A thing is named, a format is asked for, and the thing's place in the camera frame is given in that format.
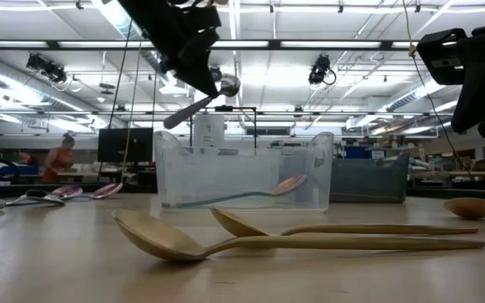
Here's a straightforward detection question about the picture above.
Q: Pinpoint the black ceiling camera cluster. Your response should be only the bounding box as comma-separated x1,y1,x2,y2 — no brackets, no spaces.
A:
25,52,69,85

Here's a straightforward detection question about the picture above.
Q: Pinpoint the black monitor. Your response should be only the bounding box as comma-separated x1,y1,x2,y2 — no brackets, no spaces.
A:
97,127,154,165

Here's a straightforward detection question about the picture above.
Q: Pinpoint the person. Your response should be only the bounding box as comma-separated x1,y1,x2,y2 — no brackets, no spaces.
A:
18,147,37,167
41,131,77,184

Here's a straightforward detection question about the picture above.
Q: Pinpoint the grey plastic bin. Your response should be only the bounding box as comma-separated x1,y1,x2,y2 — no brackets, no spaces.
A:
329,152,410,205

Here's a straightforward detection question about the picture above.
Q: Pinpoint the black ceiling camera with cable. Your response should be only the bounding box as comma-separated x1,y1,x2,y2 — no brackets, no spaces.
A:
307,53,338,87

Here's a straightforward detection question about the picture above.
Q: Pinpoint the white board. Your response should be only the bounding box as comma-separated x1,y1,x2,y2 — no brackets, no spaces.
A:
193,114,226,148

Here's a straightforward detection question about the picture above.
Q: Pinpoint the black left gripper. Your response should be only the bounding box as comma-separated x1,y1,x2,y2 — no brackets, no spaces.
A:
118,0,222,98

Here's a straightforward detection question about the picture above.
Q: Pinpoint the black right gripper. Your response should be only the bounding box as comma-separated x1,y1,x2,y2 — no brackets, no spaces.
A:
417,0,485,139

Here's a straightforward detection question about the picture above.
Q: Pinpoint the clear plastic bin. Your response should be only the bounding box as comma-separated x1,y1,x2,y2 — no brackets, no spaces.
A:
153,130,335,213
174,145,288,199

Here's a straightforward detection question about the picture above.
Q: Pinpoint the black overhead light bar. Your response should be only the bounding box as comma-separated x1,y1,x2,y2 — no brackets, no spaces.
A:
0,40,420,52

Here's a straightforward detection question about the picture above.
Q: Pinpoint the blue storage bin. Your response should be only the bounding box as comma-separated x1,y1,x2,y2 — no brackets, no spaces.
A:
0,162,40,176

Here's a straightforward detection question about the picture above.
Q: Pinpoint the black metal frame stand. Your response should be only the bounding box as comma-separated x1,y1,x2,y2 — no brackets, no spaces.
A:
189,104,258,157

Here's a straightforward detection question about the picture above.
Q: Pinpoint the black hanging cable yellow tag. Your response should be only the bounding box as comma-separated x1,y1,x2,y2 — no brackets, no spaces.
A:
402,0,475,178

